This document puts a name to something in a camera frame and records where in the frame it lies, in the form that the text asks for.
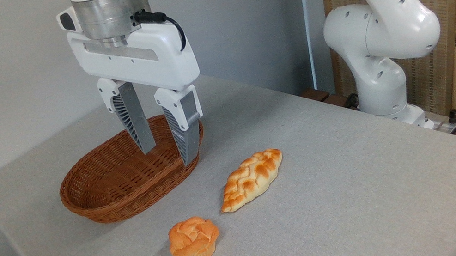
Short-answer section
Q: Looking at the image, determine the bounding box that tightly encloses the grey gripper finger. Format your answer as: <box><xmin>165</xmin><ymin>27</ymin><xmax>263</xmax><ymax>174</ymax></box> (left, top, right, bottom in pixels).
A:
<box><xmin>153</xmin><ymin>81</ymin><xmax>211</xmax><ymax>170</ymax></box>
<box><xmin>96</xmin><ymin>70</ymin><xmax>158</xmax><ymax>161</ymax></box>

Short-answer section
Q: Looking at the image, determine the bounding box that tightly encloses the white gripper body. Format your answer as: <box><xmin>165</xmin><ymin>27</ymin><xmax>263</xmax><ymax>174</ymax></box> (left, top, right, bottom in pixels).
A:
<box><xmin>56</xmin><ymin>0</ymin><xmax>203</xmax><ymax>110</ymax></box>

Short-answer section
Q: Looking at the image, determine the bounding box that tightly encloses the long braided bread loaf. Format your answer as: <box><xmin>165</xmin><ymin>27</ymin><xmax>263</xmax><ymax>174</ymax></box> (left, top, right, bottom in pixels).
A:
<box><xmin>212</xmin><ymin>146</ymin><xmax>292</xmax><ymax>215</ymax></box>

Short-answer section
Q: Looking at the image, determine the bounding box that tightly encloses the brown wicker basket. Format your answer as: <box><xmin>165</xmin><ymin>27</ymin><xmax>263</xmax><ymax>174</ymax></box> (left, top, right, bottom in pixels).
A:
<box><xmin>49</xmin><ymin>107</ymin><xmax>218</xmax><ymax>231</ymax></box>

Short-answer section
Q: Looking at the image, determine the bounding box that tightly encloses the round knotted bread roll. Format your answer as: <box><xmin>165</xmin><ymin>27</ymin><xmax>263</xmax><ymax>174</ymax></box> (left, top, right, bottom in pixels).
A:
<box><xmin>164</xmin><ymin>213</ymin><xmax>224</xmax><ymax>256</ymax></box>

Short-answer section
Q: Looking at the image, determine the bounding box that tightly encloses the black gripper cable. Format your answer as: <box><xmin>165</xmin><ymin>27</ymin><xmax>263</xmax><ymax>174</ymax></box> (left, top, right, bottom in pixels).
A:
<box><xmin>132</xmin><ymin>4</ymin><xmax>188</xmax><ymax>60</ymax></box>

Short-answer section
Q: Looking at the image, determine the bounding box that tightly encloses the white wall pipe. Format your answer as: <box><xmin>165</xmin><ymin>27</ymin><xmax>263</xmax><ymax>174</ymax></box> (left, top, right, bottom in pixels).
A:
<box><xmin>298</xmin><ymin>0</ymin><xmax>328</xmax><ymax>92</ymax></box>

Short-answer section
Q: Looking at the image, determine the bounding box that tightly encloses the black cable by robot base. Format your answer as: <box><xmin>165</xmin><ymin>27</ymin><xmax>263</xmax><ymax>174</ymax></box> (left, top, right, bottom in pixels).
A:
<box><xmin>342</xmin><ymin>92</ymin><xmax>361</xmax><ymax>110</ymax></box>

